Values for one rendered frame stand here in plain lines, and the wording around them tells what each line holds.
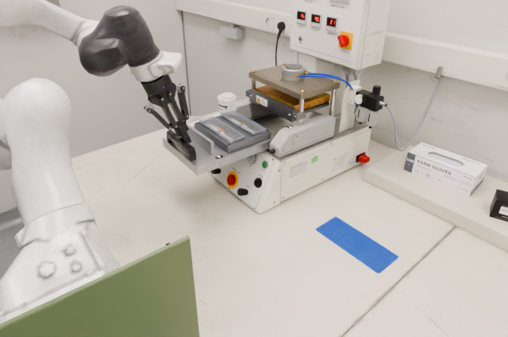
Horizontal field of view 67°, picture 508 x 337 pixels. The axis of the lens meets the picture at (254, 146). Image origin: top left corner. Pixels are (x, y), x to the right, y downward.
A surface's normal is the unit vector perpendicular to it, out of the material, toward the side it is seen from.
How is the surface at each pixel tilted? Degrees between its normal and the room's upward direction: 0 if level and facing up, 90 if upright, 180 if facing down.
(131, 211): 0
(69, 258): 51
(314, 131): 90
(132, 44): 97
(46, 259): 43
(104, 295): 90
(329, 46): 90
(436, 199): 0
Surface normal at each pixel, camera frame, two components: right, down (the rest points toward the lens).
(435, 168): -0.71, 0.28
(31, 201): -0.14, -0.06
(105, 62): 0.37, 0.53
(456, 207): 0.00, -0.88
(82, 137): 0.66, 0.37
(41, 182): 0.31, -0.22
